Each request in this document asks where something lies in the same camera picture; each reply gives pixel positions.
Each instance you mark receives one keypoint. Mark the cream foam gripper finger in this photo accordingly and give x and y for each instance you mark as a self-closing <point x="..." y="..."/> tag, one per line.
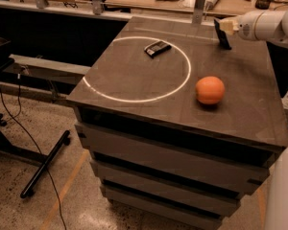
<point x="229" y="25"/>

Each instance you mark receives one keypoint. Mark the blue rxbar blueberry bar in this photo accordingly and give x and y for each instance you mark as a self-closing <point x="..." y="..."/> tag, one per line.
<point x="223" y="40"/>

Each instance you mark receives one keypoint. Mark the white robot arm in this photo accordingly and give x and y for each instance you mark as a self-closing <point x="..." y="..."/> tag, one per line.
<point x="270" y="26"/>

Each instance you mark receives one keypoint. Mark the black round container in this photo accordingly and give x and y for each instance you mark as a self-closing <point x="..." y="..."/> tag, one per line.
<point x="263" y="4"/>

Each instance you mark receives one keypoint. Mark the orange fruit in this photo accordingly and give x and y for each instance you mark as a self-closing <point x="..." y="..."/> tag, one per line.
<point x="209" y="90"/>

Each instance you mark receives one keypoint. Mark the black snack bar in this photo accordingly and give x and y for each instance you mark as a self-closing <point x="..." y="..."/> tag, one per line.
<point x="157" y="48"/>

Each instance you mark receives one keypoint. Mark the grey drawer cabinet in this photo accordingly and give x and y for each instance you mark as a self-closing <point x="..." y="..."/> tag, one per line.
<point x="158" y="149"/>

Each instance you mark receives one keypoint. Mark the black stand base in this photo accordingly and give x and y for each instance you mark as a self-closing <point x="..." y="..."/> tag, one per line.
<point x="42" y="159"/>

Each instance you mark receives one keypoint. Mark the grey metal bracket right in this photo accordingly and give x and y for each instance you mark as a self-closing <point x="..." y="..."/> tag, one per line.
<point x="198" y="12"/>

